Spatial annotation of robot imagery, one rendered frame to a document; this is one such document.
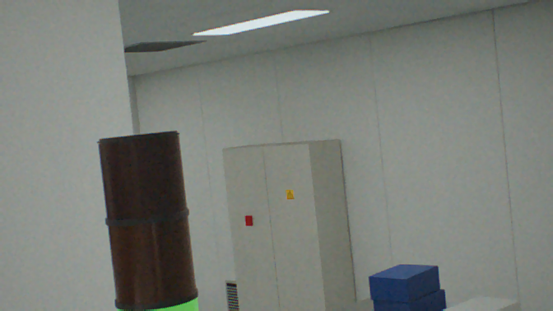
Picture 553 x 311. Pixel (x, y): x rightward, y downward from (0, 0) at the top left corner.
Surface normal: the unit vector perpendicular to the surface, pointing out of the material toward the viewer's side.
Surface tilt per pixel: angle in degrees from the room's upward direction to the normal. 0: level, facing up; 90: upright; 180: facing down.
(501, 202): 90
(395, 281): 90
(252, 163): 90
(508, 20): 90
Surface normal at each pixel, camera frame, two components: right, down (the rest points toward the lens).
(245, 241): -0.73, 0.11
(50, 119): 0.68, -0.04
